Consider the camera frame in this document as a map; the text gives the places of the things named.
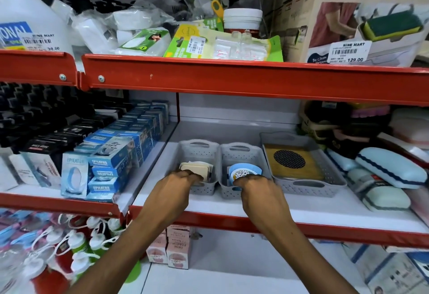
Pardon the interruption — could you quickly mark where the large grey printed box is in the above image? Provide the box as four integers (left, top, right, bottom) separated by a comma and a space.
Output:
367, 253, 429, 294

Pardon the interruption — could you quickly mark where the soap dispenser cardboard box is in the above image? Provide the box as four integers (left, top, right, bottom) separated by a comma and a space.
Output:
286, 0, 429, 67

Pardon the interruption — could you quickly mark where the pile of pastel cases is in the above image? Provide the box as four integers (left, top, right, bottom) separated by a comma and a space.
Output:
327, 102, 429, 227

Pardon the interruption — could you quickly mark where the blue round patterned item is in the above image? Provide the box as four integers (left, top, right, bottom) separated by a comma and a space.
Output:
227, 163, 263, 190

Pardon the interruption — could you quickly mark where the green card blister pack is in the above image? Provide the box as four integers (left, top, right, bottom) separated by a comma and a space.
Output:
163, 24, 284, 62

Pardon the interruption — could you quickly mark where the pile of white plastic packets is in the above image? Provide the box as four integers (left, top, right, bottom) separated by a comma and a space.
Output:
50, 0, 178, 55

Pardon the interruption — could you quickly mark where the yellow handled tool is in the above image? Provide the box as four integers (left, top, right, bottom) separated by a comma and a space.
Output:
211, 0, 225, 20

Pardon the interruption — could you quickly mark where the blue printed box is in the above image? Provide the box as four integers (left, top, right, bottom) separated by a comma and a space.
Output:
405, 252, 429, 274

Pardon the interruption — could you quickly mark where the wooden board with black mesh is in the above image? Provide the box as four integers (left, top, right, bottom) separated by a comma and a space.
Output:
264, 144, 325, 181

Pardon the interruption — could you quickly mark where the group of white-capped bottles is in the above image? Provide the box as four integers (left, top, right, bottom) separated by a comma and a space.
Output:
23, 215, 141, 294

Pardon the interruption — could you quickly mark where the red white metal shelf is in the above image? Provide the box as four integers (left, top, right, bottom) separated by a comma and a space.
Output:
0, 49, 429, 294

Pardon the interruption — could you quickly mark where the small green card packet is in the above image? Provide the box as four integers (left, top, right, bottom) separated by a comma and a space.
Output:
201, 17, 224, 32

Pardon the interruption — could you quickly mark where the white tub with red label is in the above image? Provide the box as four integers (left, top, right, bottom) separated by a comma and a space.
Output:
223, 8, 263, 38

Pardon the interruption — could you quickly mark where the person's right hand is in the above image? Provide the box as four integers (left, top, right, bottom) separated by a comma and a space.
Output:
233, 173, 295, 234

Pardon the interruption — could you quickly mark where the large grey basket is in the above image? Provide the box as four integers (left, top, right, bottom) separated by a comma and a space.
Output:
260, 132, 348, 198

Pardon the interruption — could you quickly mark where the small grey basket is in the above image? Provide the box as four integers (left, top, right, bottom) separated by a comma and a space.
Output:
174, 139, 220, 196
216, 142, 273, 200

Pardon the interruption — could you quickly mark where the person's right forearm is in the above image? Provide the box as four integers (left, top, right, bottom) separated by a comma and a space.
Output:
268, 220, 359, 294

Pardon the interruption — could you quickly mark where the green-label white packet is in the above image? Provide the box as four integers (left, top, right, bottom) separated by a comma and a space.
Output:
114, 27, 172, 57

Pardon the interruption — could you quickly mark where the large white bottle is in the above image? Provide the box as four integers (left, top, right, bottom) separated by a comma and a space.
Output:
0, 0, 74, 55

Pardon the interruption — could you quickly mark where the person's left forearm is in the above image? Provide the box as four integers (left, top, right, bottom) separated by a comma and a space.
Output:
67, 220, 175, 294

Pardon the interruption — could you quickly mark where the person's left hand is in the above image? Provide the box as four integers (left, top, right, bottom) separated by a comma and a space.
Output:
142, 169, 203, 234

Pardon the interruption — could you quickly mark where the stack of black boxes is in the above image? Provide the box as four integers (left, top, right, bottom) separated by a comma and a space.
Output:
0, 82, 131, 157

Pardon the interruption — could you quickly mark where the white product box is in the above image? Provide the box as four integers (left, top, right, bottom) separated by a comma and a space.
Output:
20, 151, 63, 189

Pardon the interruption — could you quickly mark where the stack of blue boxes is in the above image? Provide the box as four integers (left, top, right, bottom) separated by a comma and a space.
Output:
60, 99, 170, 203

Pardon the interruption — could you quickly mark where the pink white carton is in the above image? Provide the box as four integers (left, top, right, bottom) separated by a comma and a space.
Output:
166, 225, 192, 269
146, 231, 168, 264

